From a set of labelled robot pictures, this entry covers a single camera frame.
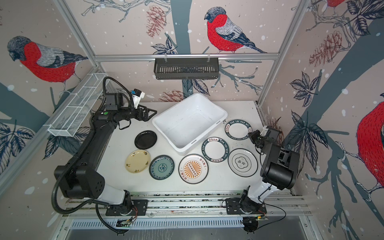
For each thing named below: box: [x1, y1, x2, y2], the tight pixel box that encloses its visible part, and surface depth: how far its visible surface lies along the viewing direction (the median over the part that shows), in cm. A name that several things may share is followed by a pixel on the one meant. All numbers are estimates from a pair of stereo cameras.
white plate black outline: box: [227, 148, 259, 178], surface depth 90 cm
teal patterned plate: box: [149, 154, 175, 181], surface depth 89 cm
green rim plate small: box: [224, 119, 253, 141], surface depth 103 cm
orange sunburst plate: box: [178, 153, 209, 185], surface depth 88 cm
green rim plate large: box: [201, 136, 230, 163], surface depth 96 cm
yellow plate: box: [125, 149, 151, 174], surface depth 92 cm
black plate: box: [134, 130, 158, 150], surface depth 100 cm
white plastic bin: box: [152, 92, 228, 154], surface depth 106 cm
